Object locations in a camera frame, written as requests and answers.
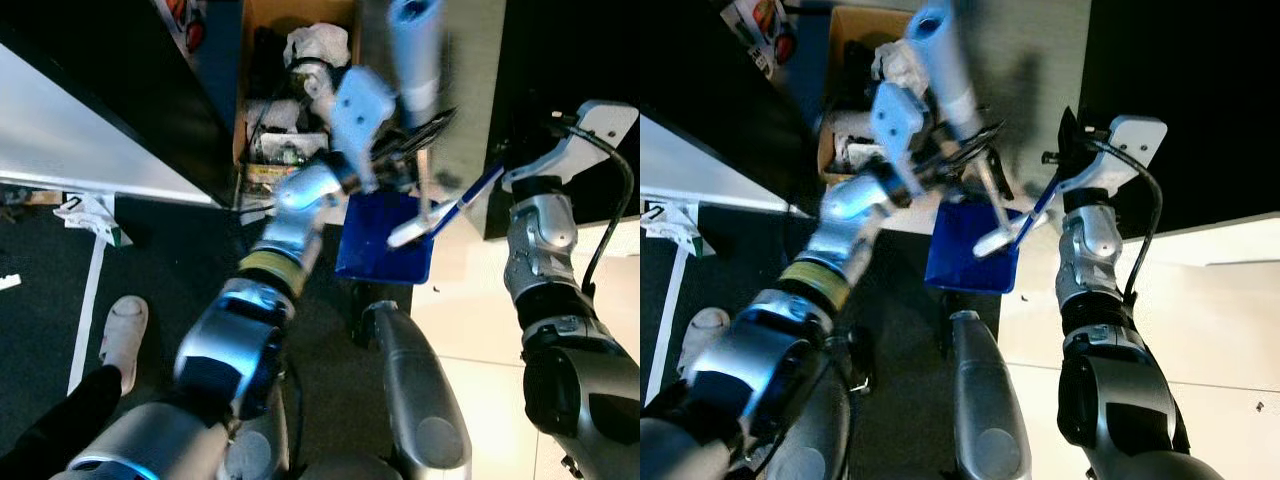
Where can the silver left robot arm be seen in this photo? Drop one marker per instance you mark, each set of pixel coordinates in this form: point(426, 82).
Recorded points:
point(300, 205)
point(850, 215)

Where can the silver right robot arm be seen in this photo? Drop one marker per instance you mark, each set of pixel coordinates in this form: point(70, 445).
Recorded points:
point(540, 250)
point(1090, 250)

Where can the white floor tape strip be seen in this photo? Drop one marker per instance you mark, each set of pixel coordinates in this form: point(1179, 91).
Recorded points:
point(88, 310)
point(670, 320)

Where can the white crumpled plastic bag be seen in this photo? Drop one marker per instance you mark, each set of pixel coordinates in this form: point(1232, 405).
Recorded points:
point(900, 65)
point(318, 45)

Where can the black cabinet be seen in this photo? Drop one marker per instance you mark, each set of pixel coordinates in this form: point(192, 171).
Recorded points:
point(1200, 80)
point(600, 50)

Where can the brown cardboard box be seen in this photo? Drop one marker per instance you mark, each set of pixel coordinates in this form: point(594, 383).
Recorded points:
point(860, 20)
point(300, 12)

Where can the white desk with black side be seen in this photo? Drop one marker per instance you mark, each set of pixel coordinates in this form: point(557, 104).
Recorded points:
point(700, 60)
point(150, 80)

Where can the grey right robot leg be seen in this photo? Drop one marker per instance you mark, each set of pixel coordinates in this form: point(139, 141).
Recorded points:
point(420, 400)
point(990, 410)

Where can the grey robot leg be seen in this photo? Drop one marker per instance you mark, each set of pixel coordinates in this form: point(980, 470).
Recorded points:
point(250, 450)
point(810, 445)
point(990, 410)
point(420, 400)

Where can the grey left robot leg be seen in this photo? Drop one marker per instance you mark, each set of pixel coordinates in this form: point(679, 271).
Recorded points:
point(250, 450)
point(810, 445)

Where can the small white paper scrap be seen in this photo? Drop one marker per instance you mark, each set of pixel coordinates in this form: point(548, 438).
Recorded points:
point(8, 282)

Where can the person's leg in black trousers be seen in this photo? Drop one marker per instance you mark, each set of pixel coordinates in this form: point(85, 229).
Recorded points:
point(50, 430)

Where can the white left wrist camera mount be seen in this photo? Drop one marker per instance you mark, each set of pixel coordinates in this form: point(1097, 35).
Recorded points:
point(360, 110)
point(900, 120)

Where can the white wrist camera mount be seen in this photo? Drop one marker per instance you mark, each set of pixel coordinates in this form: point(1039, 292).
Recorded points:
point(590, 130)
point(900, 120)
point(1135, 140)
point(360, 110)

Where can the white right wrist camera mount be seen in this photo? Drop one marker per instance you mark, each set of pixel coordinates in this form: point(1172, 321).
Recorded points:
point(590, 130)
point(1135, 140)

